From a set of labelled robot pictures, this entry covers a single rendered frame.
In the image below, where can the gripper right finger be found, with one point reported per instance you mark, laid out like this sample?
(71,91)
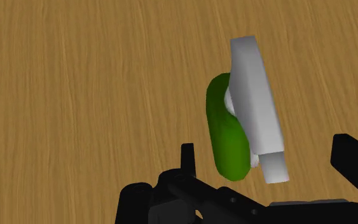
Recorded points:
(357,161)

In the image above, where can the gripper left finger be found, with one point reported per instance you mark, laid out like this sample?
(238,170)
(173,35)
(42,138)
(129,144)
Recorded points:
(178,192)

